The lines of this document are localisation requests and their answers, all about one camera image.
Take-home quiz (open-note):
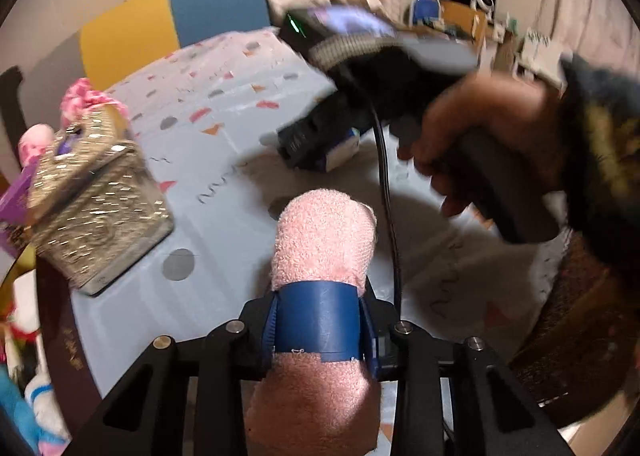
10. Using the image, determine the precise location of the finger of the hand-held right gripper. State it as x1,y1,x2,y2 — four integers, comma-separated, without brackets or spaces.
276,95,362,171

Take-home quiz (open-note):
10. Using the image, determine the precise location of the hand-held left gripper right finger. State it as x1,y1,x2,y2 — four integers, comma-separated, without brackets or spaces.
357,276,573,456

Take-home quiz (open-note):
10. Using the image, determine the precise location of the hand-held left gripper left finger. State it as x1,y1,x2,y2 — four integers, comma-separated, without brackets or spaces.
75,293,281,456

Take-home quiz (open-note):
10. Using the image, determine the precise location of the blue tissue packet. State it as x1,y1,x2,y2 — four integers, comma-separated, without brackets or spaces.
320,126,362,173

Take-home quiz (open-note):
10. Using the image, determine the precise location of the pink towel roll blue band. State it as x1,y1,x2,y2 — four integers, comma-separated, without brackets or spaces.
244,189,381,456

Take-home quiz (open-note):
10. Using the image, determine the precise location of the white sock blue stripe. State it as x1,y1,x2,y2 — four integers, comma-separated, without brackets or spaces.
22,366,71,442

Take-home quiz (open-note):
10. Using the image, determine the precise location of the red patterned sock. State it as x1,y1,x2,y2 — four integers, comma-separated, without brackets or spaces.
5,321,41,342

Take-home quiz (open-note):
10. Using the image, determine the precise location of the gold metal tray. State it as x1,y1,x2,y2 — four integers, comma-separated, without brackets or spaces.
0,236,76,456

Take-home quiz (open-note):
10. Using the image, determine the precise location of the large blue plush toy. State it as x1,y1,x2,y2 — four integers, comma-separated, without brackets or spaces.
0,366,41,456

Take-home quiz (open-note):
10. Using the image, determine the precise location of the person's right forearm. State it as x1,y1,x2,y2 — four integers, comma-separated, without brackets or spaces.
555,54,640,277

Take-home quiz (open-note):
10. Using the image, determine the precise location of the person's right hand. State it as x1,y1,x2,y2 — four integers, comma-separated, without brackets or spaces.
397,71,568,219

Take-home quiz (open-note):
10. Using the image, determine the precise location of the blue folding chair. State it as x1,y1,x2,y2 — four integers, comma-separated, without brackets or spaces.
410,0,443,27

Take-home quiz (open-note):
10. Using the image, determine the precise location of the wooden side desk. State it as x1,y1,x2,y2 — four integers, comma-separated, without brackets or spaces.
400,0,516,70

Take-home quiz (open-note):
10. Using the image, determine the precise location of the grey yellow blue chair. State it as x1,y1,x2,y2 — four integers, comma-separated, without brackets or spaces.
80,0,271,92

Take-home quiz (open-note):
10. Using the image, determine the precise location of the ornate silver tissue box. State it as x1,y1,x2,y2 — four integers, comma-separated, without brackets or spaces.
27,104,175,296

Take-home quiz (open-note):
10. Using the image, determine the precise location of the pink spotted plush bow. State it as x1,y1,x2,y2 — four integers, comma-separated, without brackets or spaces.
60,78,130,129

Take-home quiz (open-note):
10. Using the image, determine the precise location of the pink spotted plush toy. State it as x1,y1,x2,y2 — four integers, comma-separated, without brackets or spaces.
19,123,56,169

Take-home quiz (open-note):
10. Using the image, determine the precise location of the purple cardboard box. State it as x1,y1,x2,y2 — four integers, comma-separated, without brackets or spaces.
0,169,36,257

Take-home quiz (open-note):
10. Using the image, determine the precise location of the black cable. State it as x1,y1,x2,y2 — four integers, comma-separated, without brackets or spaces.
367,86,406,317

